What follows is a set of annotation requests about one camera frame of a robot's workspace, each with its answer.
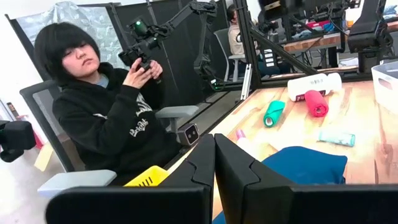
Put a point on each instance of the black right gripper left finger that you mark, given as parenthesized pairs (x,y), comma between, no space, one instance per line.
(174,202)

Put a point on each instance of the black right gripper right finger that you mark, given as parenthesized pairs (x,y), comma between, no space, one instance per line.
(280,205)

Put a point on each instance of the yellow plastic tray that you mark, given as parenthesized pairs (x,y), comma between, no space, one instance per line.
(146,179)

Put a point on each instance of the dark blue cloth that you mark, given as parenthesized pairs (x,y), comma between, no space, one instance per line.
(304,165)

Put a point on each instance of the small pink capped vial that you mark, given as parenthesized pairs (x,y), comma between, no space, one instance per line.
(240,134)

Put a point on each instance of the small teal tube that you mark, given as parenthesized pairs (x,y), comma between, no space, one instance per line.
(337,138)

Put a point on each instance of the green bandage roll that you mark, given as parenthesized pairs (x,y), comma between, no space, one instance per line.
(273,112)

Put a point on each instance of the red bandage roll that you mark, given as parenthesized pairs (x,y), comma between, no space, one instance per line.
(315,102)

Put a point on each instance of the white pill bottle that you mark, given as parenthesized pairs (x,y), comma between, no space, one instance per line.
(311,84)

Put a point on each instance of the clear plastic bin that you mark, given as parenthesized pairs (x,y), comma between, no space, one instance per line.
(385,96)

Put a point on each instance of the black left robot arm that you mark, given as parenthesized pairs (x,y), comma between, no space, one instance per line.
(370,34)

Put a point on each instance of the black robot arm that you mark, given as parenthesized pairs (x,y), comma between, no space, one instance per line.
(326,11)

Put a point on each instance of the black grey office chair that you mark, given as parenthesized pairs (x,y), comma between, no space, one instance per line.
(77,180)

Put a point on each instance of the person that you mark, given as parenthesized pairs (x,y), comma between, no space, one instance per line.
(234,37)
(109,124)

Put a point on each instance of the white metal bar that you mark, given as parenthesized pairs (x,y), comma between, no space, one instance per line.
(246,82)

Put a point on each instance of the black partition panel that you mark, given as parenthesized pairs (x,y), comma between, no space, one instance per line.
(180,70)

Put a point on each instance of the person's right hand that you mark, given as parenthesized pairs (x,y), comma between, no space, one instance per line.
(138,74)

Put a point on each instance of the person's hand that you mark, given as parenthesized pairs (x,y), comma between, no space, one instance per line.
(156,70)
(138,74)

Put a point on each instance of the person's left hand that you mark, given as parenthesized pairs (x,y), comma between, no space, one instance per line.
(156,70)

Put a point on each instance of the beige cardboard piece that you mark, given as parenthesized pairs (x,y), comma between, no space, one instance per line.
(43,157)

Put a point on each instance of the black box white labels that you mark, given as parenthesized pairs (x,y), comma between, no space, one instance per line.
(268,62)

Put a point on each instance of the wooden workbench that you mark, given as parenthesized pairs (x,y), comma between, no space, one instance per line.
(311,43)

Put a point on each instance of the black blocky device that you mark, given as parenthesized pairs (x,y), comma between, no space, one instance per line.
(18,137)

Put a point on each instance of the silver foil sheet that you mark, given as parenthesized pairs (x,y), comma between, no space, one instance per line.
(105,37)

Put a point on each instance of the grey depth camera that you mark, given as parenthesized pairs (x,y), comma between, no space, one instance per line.
(188,134)

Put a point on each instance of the black aluminium station frame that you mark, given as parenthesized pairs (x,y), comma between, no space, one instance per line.
(248,46)

